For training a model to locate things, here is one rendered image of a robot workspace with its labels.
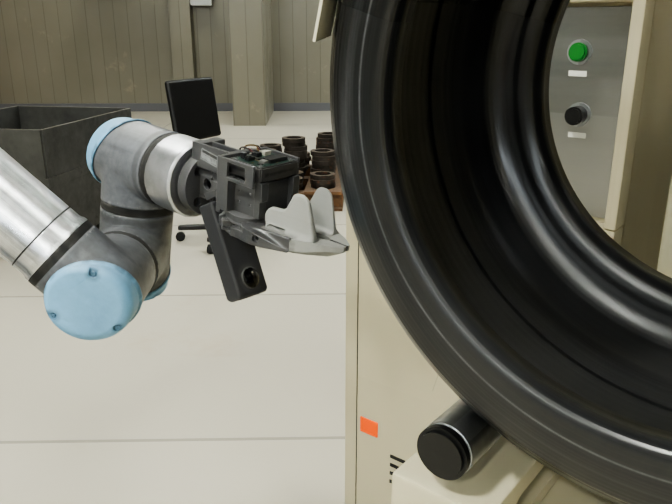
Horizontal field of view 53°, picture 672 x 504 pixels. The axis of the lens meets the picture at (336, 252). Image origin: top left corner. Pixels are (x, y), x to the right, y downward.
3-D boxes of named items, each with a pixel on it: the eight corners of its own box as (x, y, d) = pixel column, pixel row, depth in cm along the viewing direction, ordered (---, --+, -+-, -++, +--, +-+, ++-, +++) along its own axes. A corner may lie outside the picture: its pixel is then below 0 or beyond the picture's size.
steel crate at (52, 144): (145, 215, 460) (135, 107, 437) (69, 267, 361) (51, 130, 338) (24, 211, 470) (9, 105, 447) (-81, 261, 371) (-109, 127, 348)
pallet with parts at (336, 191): (232, 211, 471) (229, 150, 458) (252, 176, 582) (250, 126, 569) (349, 211, 471) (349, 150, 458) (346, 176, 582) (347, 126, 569)
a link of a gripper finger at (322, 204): (351, 204, 65) (280, 179, 70) (345, 260, 67) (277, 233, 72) (370, 198, 67) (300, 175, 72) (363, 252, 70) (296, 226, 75)
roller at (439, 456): (568, 322, 80) (578, 288, 79) (605, 337, 78) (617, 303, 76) (409, 463, 54) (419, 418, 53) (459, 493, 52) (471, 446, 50)
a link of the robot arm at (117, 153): (140, 184, 93) (145, 111, 89) (202, 209, 86) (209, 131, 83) (78, 191, 85) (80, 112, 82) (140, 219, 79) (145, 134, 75)
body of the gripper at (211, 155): (255, 169, 67) (175, 142, 73) (251, 250, 70) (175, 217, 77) (306, 158, 72) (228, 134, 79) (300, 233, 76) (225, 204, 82)
